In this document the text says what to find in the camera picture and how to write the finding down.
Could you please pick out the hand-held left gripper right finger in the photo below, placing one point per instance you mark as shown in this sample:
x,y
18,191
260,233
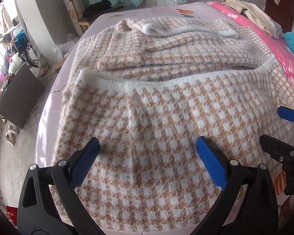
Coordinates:
x,y
210,162

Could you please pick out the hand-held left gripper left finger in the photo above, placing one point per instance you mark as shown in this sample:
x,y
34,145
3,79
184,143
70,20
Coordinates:
x,y
84,166

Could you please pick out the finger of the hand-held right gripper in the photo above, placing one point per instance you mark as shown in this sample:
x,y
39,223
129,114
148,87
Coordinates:
x,y
276,145
288,113

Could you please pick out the beige houndstooth knit coat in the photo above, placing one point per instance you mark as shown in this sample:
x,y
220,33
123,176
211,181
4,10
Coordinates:
x,y
161,102

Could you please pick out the beige clothes pile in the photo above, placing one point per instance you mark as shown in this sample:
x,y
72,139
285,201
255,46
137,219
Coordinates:
x,y
254,14

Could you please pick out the beige shoe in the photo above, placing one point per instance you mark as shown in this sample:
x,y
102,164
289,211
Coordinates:
x,y
10,138
13,128

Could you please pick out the dark flat board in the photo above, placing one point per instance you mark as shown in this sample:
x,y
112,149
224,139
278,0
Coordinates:
x,y
19,98

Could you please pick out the dark red door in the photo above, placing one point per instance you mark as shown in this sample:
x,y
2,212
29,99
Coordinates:
x,y
286,12

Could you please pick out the clear plastic bag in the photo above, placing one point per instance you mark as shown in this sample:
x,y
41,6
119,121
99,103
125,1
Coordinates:
x,y
65,46

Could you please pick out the wheelchair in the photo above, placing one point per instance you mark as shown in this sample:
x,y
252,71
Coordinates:
x,y
30,53

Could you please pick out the black cloth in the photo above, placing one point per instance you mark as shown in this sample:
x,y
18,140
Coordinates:
x,y
98,6

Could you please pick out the wooden chair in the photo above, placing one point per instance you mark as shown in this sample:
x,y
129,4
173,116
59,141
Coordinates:
x,y
74,2

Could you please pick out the white wall socket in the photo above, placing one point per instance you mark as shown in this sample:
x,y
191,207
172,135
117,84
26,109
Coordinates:
x,y
150,3

